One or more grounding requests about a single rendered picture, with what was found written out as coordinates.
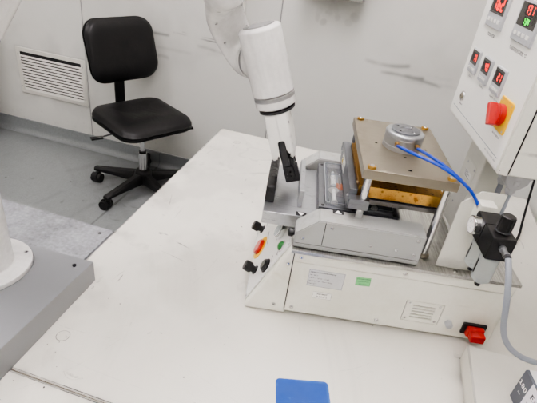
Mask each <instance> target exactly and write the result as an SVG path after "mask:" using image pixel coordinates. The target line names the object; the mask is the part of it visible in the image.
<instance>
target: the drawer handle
mask: <svg viewBox="0 0 537 403"><path fill-rule="evenodd" d="M279 167H280V157H278V159H277V160H275V161H273V159H272V161H271V166H270V171H269V175H268V182H267V186H266V192H265V202H274V197H275V192H276V182H277V177H278V172H279Z"/></svg>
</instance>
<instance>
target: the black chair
mask: <svg viewBox="0 0 537 403"><path fill-rule="evenodd" d="M82 39H83V43H84V47H85V51H86V57H87V61H88V65H89V71H90V74H91V75H92V77H93V79H94V80H95V81H97V82H100V83H104V84H106V83H113V82H114V91H115V102H113V103H108V104H103V105H99V106H96V107H95V108H94V109H93V112H92V119H93V121H94V122H96V123H97V124H98V125H100V126H101V127H102V128H104V129H105V130H107V131H108V132H109V133H110V134H107V135H103V136H97V137H90V139H91V140H92V141H94V140H100V139H104V137H107V136H110V135H113V136H114V137H116V138H117V139H119V140H120V141H122V142H127V143H140V150H139V152H138V163H139V167H137V168H136V169H133V168H122V167H113V166H99V165H96V166H95V167H94V170H96V172H92V174H91V176H90V178H91V180H93V181H98V182H103V180H104V174H102V173H101V172H103V173H106V174H112V175H114V176H118V177H120V178H125V179H127V180H126V181H124V182H122V183H121V184H120V185H119V186H117V187H116V188H114V189H113V190H111V191H109V192H108V193H107V194H105V195H104V196H103V199H101V201H100V202H99V204H98V205H99V207H100V209H101V210H104V211H105V210H107V209H108V208H109V207H111V206H112V205H113V200H112V198H115V197H116V196H118V195H120V194H123V193H125V192H127V191H129V190H132V189H134V188H136V187H138V186H146V187H148V188H149V189H151V190H152V191H154V192H155V193H156V192H157V191H158V190H159V189H160V188H161V187H162V185H161V184H160V183H159V182H158V181H160V180H164V179H168V178H171V177H172V176H173V175H174V174H175V173H176V172H177V171H178V170H151V169H150V168H149V167H150V163H151V159H150V157H151V154H150V153H147V151H146V150H145V142H147V141H150V140H154V139H158V138H163V137H168V136H171V135H174V134H181V133H184V132H187V131H188V130H193V127H192V122H191V120H190V119H189V117H188V116H187V115H186V114H183V113H182V112H181V111H179V110H177V109H175V108H174V107H172V106H171V105H169V104H167V103H166V102H163V101H162V100H161V99H159V98H151V97H149V98H137V99H132V100H127V101H126V100H125V81H128V80H134V79H139V78H147V77H149V76H151V75H152V74H153V73H154V72H155V71H156V69H157V66H158V60H157V51H156V46H155V41H154V36H153V29H152V26H151V25H150V23H149V22H148V21H147V20H146V19H145V18H143V17H140V16H121V17H107V18H90V19H89V20H87V21H86V22H85V23H84V25H83V27H82Z"/></svg>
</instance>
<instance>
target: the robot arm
mask: <svg viewBox="0 0 537 403"><path fill-rule="evenodd" d="M21 1H22V0H0V42H1V40H2V38H3V36H4V34H5V32H6V31H7V29H8V27H9V25H10V23H11V21H12V19H13V17H14V15H15V13H16V11H17V9H18V7H19V5H20V3H21ZM243 1H244V0H204V2H205V16H206V21H207V23H208V27H209V30H210V32H211V35H212V36H213V39H214V40H215V42H216V44H217V45H218V47H219V48H220V50H221V52H222V54H223V55H224V56H225V58H226V60H227V61H228V63H229V65H230V66H231V67H232V68H233V69H234V70H235V71H236V72H237V73H238V74H239V75H241V76H243V77H245V78H248V80H249V82H250V86H251V89H252V92H253V98H254V102H255V105H256V108H257V110H259V112H260V114H261V115H264V116H265V125H266V130H267V135H268V142H269V146H270V150H271V155H272V159H273V161H275V160H277V159H278V154H280V159H281V162H282V166H283V171H284V176H285V181H286V182H296V181H299V180H300V172H299V168H298V164H297V162H296V155H295V152H296V133H295V128H294V124H293V119H292V113H291V109H293V107H294V106H295V101H296V94H295V90H294V86H293V82H292V75H291V70H290V66H289V62H288V55H287V50H286V46H285V42H284V35H283V30H282V26H281V23H280V22H278V21H264V22H258V23H254V24H252V25H249V23H248V21H247V18H246V16H245V11H244V7H243ZM33 261H34V258H33V253H32V251H31V248H30V247H29V246H28V245H27V244H25V243H24V242H22V241H19V240H15V239H12V238H10V235H9V230H8V227H7V223H6V216H5V212H4V209H3V204H2V198H1V194H0V290H2V289H5V288H6V287H8V286H10V285H13V284H14V283H15V282H17V281H19V280H20V279H21V278H22V277H24V276H25V275H26V274H27V272H28V271H29V270H30V268H31V266H32V265H33Z"/></svg>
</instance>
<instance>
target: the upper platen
mask: <svg viewBox="0 0 537 403"><path fill-rule="evenodd" d="M352 157H353V162H354V168H355V173H356V183H357V189H358V190H357V194H356V195H360V191H361V189H362V185H363V182H364V178H362V177H361V172H360V163H359V158H358V154H357V149H356V143H352ZM441 194H442V191H441V190H434V189H429V188H424V187H418V186H408V185H402V184H397V183H391V182H382V181H377V180H372V185H371V188H370V191H369V195H368V196H369V201H370V203H369V204H371V205H381V206H387V207H392V208H397V209H407V210H412V211H418V212H423V213H433V214H434V213H435V211H436V207H437V205H438V202H439V200H440V196H441Z"/></svg>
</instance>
